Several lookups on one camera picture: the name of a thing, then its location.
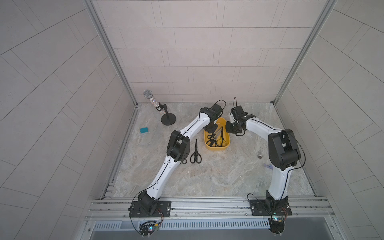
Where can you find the teal sponge block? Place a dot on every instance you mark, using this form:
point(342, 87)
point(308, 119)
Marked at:
point(144, 130)

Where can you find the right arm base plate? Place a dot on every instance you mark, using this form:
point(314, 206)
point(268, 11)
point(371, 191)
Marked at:
point(270, 207)

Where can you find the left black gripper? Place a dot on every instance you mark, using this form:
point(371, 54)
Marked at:
point(211, 127)

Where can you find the aluminium mounting rail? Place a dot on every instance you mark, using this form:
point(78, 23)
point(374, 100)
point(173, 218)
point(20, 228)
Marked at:
point(179, 208)

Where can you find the right green circuit board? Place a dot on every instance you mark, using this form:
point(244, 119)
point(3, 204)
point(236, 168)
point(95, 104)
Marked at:
point(277, 227)

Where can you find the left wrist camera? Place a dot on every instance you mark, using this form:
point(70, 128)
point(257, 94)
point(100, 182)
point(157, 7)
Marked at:
point(215, 111)

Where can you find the yellow plastic storage box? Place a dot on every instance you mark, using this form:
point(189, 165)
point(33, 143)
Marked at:
point(221, 123)

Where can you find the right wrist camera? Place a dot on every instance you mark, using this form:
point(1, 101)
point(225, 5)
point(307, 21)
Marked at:
point(237, 113)

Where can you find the black scissors in box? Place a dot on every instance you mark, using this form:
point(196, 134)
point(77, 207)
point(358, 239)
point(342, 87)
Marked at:
point(221, 142)

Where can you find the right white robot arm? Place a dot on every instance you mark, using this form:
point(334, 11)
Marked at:
point(284, 154)

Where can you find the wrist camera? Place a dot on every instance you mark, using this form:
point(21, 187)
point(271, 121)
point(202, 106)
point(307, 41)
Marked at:
point(215, 111)
point(237, 113)

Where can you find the left green circuit board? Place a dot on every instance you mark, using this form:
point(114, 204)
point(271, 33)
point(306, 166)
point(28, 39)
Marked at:
point(148, 228)

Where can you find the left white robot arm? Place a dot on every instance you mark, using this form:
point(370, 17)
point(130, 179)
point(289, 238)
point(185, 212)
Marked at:
point(178, 149)

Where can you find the large black scissors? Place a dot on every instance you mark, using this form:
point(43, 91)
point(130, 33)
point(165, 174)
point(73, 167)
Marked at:
point(196, 157)

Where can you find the purple toy figure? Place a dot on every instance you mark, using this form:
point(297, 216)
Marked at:
point(270, 166)

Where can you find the glitter microphone on stand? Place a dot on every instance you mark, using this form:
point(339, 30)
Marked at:
point(167, 118)

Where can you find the green circuit board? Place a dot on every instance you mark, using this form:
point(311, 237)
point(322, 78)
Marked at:
point(277, 227)
point(148, 228)

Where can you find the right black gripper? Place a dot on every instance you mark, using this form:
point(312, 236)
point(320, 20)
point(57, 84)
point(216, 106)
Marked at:
point(232, 127)

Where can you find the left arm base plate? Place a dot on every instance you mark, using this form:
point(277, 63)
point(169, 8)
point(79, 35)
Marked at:
point(158, 209)

